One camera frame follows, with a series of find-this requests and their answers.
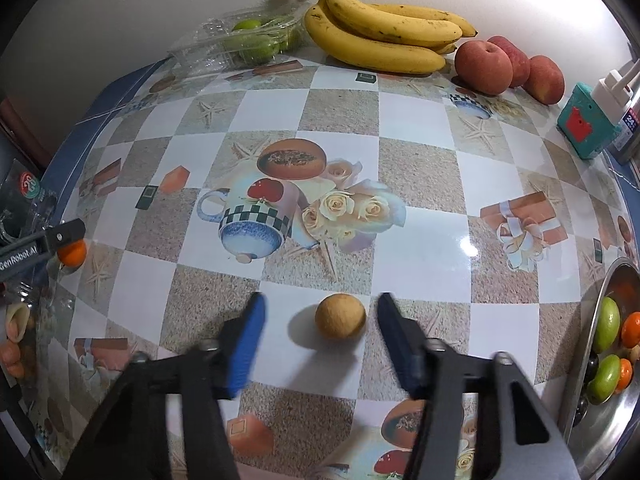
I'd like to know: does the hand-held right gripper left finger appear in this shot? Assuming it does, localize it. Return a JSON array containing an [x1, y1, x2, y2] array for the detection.
[[61, 292, 267, 480]]

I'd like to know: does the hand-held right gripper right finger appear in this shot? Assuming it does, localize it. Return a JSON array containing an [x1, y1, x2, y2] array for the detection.
[[376, 292, 583, 480]]

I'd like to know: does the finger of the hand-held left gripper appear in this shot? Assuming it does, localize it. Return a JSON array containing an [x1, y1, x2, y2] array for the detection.
[[42, 219, 87, 257]]

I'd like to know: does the small orange kumquat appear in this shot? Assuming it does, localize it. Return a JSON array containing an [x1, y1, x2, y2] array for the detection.
[[57, 240, 87, 267]]

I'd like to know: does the steel pan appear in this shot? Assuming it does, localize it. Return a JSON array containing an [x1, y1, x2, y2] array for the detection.
[[557, 257, 640, 466]]

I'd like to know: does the clear glass cup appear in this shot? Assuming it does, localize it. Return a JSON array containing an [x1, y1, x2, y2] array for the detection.
[[0, 160, 61, 241]]

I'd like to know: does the clear box of small oranges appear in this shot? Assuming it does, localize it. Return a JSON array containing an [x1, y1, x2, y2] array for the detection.
[[0, 285, 56, 386]]

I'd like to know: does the brown wooden bar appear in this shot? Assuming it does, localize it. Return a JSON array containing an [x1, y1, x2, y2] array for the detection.
[[0, 97, 51, 168]]

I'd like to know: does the clear box of green fruit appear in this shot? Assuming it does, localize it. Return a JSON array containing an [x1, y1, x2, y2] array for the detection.
[[167, 7, 308, 78]]

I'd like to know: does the teal box with red print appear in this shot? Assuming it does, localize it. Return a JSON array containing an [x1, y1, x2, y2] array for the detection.
[[557, 82, 621, 159]]

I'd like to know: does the front red apple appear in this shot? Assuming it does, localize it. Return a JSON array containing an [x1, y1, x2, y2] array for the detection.
[[454, 41, 513, 95]]

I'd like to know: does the red apple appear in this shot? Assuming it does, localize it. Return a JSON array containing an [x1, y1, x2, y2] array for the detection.
[[487, 36, 531, 88], [522, 56, 566, 106], [454, 41, 513, 95]]

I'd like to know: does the right red apple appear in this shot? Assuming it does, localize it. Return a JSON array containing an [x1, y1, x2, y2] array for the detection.
[[522, 56, 566, 106]]

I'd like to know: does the steel thermos jug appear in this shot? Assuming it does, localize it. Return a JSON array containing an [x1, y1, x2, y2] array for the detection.
[[607, 105, 640, 163]]

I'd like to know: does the middle red apple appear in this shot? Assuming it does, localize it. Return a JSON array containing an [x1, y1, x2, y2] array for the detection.
[[487, 36, 531, 88]]

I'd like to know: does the yellow banana bunch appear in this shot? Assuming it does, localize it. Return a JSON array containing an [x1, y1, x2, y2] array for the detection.
[[305, 0, 478, 73]]

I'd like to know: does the white plug-in device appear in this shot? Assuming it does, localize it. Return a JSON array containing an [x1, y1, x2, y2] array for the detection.
[[590, 62, 640, 123]]

